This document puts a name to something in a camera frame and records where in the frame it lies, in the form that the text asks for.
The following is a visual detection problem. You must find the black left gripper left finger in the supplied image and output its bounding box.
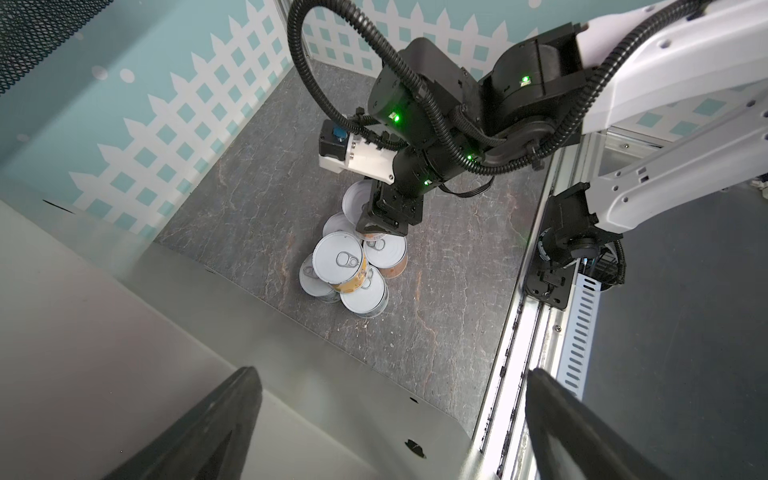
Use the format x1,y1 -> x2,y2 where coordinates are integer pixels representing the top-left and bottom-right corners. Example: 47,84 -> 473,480
106,367 -> 262,479

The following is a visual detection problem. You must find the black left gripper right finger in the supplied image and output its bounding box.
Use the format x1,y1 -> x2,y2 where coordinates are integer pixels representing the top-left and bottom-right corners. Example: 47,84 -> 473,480
525,368 -> 669,479

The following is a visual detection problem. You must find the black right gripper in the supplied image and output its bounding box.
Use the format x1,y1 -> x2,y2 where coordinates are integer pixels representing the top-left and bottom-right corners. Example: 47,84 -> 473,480
355,180 -> 424,237

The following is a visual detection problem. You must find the yellow label can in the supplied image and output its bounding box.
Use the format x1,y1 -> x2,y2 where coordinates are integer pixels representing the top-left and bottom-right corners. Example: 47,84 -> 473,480
312,231 -> 367,294

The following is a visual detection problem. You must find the pink label can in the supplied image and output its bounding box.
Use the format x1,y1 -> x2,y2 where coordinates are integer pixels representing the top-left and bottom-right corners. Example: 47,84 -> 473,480
342,179 -> 375,225

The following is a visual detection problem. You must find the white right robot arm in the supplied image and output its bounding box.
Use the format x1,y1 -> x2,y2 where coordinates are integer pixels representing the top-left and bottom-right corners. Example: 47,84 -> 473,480
286,1 -> 767,309

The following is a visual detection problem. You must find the grey metal cabinet counter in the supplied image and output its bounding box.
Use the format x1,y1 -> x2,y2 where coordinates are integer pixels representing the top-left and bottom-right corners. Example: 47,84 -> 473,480
1,180 -> 472,479

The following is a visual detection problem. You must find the brown label can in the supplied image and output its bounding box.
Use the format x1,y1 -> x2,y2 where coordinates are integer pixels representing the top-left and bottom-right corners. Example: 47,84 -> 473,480
363,235 -> 408,279

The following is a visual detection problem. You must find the white lid can rear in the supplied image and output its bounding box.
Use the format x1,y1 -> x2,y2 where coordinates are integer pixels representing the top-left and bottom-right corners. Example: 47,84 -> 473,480
322,212 -> 365,241

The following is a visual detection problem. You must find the white lid can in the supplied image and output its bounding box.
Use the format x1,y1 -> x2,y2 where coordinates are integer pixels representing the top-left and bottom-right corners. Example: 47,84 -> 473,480
299,254 -> 340,304
322,212 -> 365,241

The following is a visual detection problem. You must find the grey label can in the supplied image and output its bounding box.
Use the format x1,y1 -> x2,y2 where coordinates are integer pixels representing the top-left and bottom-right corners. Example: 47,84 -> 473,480
340,266 -> 390,318

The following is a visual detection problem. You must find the white lid can left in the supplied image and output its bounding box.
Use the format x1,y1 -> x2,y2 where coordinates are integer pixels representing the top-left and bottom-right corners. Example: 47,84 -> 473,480
299,254 -> 340,304

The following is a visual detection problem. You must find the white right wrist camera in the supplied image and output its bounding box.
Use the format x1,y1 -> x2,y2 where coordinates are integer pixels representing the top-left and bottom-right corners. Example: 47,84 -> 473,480
318,120 -> 396,185

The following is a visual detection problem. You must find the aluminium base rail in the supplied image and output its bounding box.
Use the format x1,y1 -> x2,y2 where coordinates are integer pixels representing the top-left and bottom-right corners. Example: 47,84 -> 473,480
463,131 -> 607,479

